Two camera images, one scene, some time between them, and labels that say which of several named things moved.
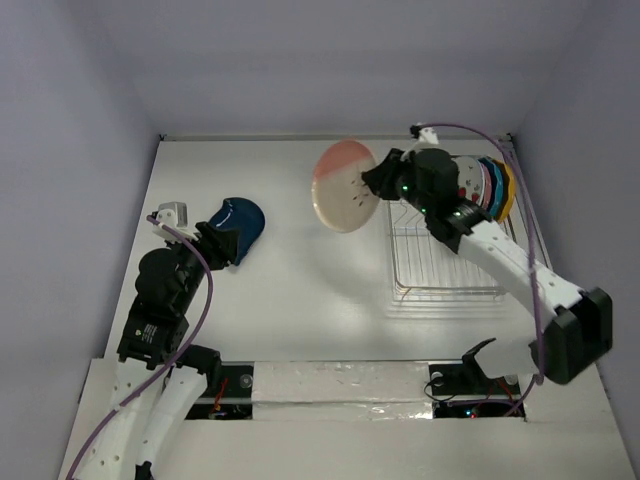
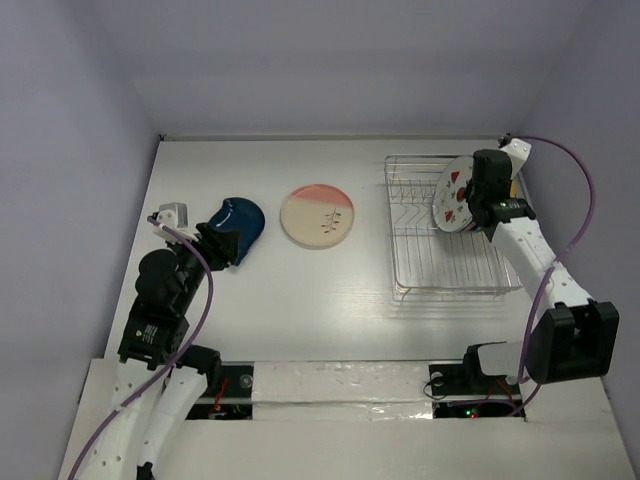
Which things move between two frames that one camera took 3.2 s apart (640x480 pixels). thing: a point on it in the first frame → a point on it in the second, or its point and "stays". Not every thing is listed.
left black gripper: x=219 y=243 stays
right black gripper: x=392 y=175 → x=476 y=198
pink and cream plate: x=341 y=198 → x=316 y=216
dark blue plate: x=243 y=216 stays
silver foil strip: x=340 y=391 stays
